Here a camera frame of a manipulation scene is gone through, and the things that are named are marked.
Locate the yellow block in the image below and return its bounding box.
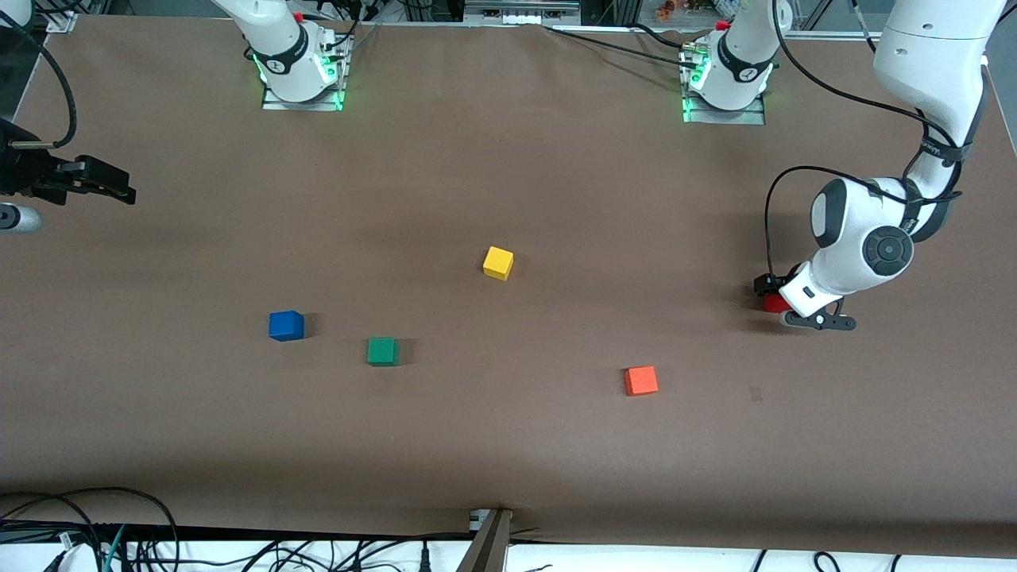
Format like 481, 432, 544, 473
482, 245, 515, 281

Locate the brown table cover sheet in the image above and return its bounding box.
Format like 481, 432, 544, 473
0, 14, 1017, 557

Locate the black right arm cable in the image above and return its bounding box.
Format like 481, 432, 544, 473
0, 32, 79, 150

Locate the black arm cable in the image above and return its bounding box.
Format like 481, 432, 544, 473
0, 32, 79, 150
764, 0, 986, 279

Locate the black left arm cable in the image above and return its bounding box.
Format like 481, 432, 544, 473
764, 0, 986, 279

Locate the aluminium frame rail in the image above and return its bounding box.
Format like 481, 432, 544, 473
791, 29, 883, 43

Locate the black base power cable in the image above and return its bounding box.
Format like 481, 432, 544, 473
544, 25, 692, 64
624, 22, 704, 50

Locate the black looped floor cable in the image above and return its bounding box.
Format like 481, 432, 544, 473
0, 486, 180, 572

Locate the teal floor cable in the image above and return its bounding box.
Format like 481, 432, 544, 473
99, 524, 128, 572

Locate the grey metal rail box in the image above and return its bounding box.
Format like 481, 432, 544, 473
464, 0, 582, 25

